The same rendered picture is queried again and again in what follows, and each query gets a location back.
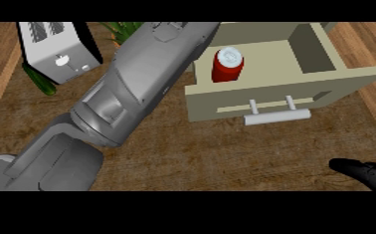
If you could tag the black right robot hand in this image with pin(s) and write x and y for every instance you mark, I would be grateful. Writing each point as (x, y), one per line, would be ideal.
(358, 171)

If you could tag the silver toaster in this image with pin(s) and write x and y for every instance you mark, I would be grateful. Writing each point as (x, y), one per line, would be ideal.
(57, 53)

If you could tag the green leafy plant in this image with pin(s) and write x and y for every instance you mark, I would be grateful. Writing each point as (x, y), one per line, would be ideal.
(123, 32)

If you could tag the beige open drawer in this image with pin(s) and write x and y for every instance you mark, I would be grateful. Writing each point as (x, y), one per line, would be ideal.
(275, 62)

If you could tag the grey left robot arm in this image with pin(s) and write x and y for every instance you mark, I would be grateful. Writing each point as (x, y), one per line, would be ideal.
(132, 78)

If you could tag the red can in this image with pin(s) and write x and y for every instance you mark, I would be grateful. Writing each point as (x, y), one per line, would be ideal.
(228, 65)

